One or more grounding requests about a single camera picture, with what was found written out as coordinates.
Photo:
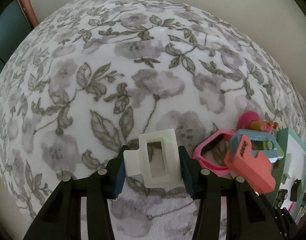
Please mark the floral grey white blanket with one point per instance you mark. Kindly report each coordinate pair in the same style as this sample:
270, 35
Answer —
97, 74

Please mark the teal rimmed white tray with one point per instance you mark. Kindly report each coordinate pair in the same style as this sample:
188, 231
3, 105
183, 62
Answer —
291, 167

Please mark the black power adapter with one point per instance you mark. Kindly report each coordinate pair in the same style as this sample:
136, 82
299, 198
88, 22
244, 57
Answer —
295, 190

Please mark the white plastic bracket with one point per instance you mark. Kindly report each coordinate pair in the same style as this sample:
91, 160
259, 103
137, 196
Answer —
157, 160

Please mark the coral blue folding toy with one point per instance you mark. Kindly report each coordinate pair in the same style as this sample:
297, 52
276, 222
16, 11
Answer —
251, 155

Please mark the dark teal cabinet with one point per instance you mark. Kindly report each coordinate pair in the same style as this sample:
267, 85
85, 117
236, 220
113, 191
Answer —
13, 29

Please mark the pink brown puppy figure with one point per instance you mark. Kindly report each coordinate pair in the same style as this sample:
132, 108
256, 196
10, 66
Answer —
252, 121

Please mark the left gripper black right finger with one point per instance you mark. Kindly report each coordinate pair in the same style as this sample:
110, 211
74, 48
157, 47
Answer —
249, 216

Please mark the black toy car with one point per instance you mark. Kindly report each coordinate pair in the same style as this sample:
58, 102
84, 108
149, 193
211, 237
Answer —
281, 197

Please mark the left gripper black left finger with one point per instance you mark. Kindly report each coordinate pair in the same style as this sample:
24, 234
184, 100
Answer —
60, 216

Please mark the pink smartwatch band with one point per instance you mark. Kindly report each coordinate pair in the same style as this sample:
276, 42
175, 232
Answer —
211, 152

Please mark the pink board by wall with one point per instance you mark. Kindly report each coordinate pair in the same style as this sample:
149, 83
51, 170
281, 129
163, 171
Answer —
27, 11

